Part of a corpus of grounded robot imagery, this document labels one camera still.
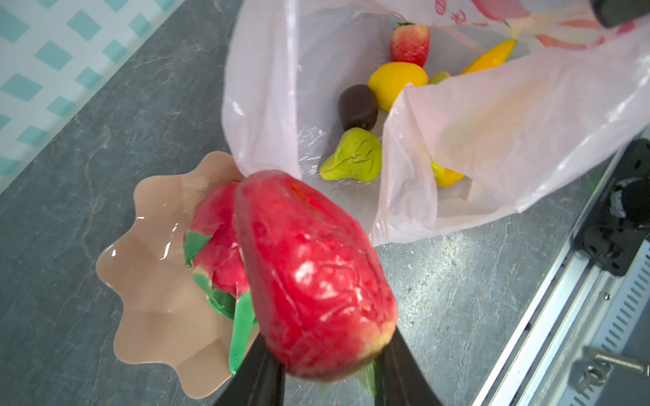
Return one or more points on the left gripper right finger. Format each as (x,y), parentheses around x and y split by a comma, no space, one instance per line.
(398,378)

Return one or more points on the red dragon fruit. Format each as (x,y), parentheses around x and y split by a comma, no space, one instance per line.
(212,251)

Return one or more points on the small green fruit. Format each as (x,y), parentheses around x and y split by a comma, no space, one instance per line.
(439,77)

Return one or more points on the dark brown round fruit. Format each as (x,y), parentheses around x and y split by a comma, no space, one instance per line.
(358,108)

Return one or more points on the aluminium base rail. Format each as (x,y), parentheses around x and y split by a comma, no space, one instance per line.
(584,338)

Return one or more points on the yellow lemon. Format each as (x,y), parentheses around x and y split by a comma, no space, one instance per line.
(390,79)

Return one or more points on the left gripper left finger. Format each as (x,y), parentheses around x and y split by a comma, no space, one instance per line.
(259,381)

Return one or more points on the green custard apple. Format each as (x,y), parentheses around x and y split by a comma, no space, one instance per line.
(358,156)

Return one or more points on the pink printed plastic bag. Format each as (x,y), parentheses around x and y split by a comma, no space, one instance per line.
(574,90)

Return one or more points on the yellow banana bunch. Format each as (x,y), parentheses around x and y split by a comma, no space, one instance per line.
(493,58)

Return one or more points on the tan wavy fruit plate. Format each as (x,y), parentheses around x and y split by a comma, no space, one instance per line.
(167,316)

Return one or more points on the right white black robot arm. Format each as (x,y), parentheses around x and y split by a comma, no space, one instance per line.
(618,223)

